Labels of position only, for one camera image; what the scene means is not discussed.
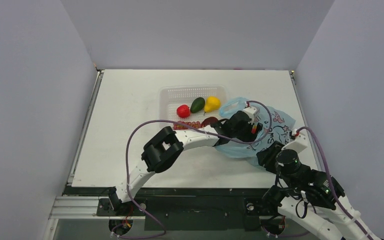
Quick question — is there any light blue plastic bag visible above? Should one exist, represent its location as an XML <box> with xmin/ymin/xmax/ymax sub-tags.
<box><xmin>215</xmin><ymin>97</ymin><xmax>296</xmax><ymax>168</ymax></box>

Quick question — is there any red yellow fake apple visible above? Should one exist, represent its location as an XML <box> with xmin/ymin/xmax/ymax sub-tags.
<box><xmin>251</xmin><ymin>123</ymin><xmax>258</xmax><ymax>134</ymax></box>

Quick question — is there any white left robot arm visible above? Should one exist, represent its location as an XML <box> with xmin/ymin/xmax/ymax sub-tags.
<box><xmin>108</xmin><ymin>107</ymin><xmax>269</xmax><ymax>215</ymax></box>

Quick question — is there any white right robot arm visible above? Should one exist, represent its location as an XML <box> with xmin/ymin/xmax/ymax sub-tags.
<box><xmin>256</xmin><ymin>140</ymin><xmax>378</xmax><ymax>240</ymax></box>

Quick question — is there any dark red fake fruit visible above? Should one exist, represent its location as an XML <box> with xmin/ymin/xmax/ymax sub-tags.
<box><xmin>201</xmin><ymin>116</ymin><xmax>219</xmax><ymax>128</ymax></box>

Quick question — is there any yellow fake pear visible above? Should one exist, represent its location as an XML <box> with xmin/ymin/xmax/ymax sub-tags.
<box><xmin>203</xmin><ymin>96</ymin><xmax>222</xmax><ymax>113</ymax></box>

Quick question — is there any red fake grape bunch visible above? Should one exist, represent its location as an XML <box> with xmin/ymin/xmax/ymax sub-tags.
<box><xmin>172</xmin><ymin>121</ymin><xmax>202</xmax><ymax>130</ymax></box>

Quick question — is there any dark green fake avocado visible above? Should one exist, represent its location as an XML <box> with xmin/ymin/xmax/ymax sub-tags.
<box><xmin>190</xmin><ymin>97</ymin><xmax>206</xmax><ymax>114</ymax></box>

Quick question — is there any red fake strawberry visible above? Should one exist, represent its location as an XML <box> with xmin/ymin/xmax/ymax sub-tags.
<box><xmin>176</xmin><ymin>104</ymin><xmax>191</xmax><ymax>119</ymax></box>

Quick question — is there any white perforated plastic basket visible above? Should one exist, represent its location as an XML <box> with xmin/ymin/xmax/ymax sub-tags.
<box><xmin>159</xmin><ymin>85</ymin><xmax>228</xmax><ymax>130</ymax></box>

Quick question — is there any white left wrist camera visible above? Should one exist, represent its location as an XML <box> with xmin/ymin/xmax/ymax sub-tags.
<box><xmin>242</xmin><ymin>106</ymin><xmax>260</xmax><ymax>122</ymax></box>

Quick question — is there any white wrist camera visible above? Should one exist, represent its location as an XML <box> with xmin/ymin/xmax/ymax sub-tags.
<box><xmin>281</xmin><ymin>129</ymin><xmax>309</xmax><ymax>154</ymax></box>
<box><xmin>242</xmin><ymin>106</ymin><xmax>260</xmax><ymax>122</ymax></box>

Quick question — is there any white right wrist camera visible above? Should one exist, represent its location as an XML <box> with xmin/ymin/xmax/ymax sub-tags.
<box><xmin>281</xmin><ymin>129</ymin><xmax>309</xmax><ymax>154</ymax></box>

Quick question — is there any metal table edge rail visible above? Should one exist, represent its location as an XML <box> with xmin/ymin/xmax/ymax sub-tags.
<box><xmin>289</xmin><ymin>70</ymin><xmax>299</xmax><ymax>97</ymax></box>

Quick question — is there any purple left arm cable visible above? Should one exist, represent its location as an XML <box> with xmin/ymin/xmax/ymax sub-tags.
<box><xmin>125</xmin><ymin>100</ymin><xmax>273</xmax><ymax>240</ymax></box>

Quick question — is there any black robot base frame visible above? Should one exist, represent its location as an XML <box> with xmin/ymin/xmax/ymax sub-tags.
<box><xmin>63</xmin><ymin>185</ymin><xmax>287</xmax><ymax>234</ymax></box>

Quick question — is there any left metal table rail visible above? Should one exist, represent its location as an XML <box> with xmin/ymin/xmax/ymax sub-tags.
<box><xmin>65</xmin><ymin>69</ymin><xmax>105</xmax><ymax>186</ymax></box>

